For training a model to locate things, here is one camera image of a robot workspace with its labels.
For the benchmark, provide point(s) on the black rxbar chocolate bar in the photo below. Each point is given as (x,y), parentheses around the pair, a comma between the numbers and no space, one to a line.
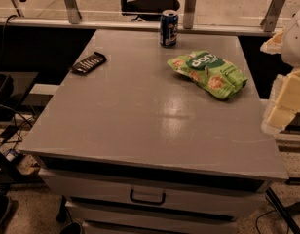
(88,64)

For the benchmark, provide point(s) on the metal railing post right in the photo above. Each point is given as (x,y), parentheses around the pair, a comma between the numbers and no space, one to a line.
(268,24)

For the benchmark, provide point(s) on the green rice chip bag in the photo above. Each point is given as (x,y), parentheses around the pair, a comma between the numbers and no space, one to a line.
(218,76)

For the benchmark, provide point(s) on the metal railing post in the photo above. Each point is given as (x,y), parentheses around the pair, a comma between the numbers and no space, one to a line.
(189,14)
(72,10)
(268,24)

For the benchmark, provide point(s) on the black office chair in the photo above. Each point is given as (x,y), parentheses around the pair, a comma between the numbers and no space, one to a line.
(149,10)

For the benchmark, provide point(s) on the metal railing post left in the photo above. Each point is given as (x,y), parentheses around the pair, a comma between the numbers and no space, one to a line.
(72,10)

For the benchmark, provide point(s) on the black drawer handle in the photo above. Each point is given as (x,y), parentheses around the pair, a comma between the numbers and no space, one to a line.
(152,199)

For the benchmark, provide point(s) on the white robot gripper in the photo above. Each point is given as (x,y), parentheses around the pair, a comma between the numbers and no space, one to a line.
(295,43)

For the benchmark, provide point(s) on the blue soda can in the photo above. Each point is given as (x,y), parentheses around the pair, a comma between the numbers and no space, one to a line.
(168,28)

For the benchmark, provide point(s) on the grey drawer cabinet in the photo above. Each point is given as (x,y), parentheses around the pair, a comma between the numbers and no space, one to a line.
(134,123)

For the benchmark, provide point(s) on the metal railing post middle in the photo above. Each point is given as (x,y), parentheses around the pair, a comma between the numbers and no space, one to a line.
(189,14)

